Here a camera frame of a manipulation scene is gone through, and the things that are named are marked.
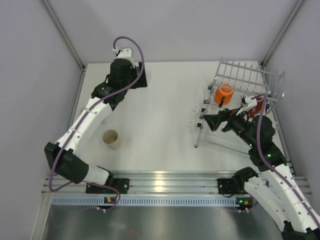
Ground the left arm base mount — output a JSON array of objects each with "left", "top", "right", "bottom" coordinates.
[{"left": 85, "top": 177, "right": 130, "bottom": 194}]

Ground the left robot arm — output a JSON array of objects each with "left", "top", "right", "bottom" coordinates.
[{"left": 44, "top": 58, "right": 148, "bottom": 193}]

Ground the red floral mug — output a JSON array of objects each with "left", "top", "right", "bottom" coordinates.
[{"left": 248, "top": 97, "right": 263, "bottom": 119}]

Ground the metal dish rack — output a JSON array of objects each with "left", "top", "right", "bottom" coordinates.
[{"left": 187, "top": 56, "right": 286, "bottom": 156}]

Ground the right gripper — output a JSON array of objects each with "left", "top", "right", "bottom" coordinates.
[{"left": 203, "top": 105, "right": 257, "bottom": 148}]

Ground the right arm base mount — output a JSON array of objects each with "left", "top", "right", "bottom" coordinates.
[{"left": 217, "top": 167, "right": 258, "bottom": 196}]

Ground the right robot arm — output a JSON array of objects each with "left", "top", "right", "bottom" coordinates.
[{"left": 203, "top": 108, "right": 320, "bottom": 240}]

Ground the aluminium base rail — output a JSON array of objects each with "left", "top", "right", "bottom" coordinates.
[{"left": 42, "top": 170, "right": 311, "bottom": 196}]

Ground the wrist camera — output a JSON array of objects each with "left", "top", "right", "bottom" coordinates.
[
  {"left": 236, "top": 94, "right": 258, "bottom": 116},
  {"left": 112, "top": 47, "right": 134, "bottom": 64}
]

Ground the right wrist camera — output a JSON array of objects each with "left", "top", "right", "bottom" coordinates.
[{"left": 236, "top": 94, "right": 258, "bottom": 116}]

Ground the orange mug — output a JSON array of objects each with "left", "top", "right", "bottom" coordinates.
[{"left": 214, "top": 83, "right": 234, "bottom": 108}]

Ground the slotted cable duct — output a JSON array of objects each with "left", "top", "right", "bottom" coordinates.
[{"left": 51, "top": 195, "right": 240, "bottom": 207}]

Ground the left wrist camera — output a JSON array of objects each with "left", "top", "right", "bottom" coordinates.
[{"left": 112, "top": 47, "right": 134, "bottom": 64}]

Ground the beige cup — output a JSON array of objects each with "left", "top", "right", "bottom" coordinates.
[{"left": 102, "top": 129, "right": 122, "bottom": 150}]

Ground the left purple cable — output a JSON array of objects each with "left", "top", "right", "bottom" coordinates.
[{"left": 48, "top": 36, "right": 145, "bottom": 213}]

